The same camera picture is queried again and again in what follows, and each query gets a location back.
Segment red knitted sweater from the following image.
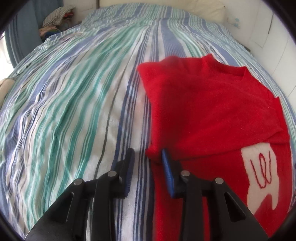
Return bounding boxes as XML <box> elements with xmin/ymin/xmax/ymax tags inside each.
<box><xmin>138</xmin><ymin>55</ymin><xmax>293</xmax><ymax>240</ymax></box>

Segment pile of clothes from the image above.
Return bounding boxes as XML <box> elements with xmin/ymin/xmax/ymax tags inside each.
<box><xmin>39</xmin><ymin>6</ymin><xmax>75</xmax><ymax>42</ymax></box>

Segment blue green striped duvet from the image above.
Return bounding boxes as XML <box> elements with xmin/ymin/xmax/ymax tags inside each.
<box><xmin>1</xmin><ymin>3</ymin><xmax>295</xmax><ymax>240</ymax></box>

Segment white wardrobe doors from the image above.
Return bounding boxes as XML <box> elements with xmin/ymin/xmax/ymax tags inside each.
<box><xmin>249</xmin><ymin>2</ymin><xmax>295</xmax><ymax>98</ymax></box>

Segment teal curtain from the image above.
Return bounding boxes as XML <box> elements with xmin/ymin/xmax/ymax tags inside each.
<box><xmin>4</xmin><ymin>0</ymin><xmax>64</xmax><ymax>67</ymax></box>

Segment wall switch panel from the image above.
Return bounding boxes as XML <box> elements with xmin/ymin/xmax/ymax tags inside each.
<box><xmin>227</xmin><ymin>16</ymin><xmax>241</xmax><ymax>29</ymax></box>

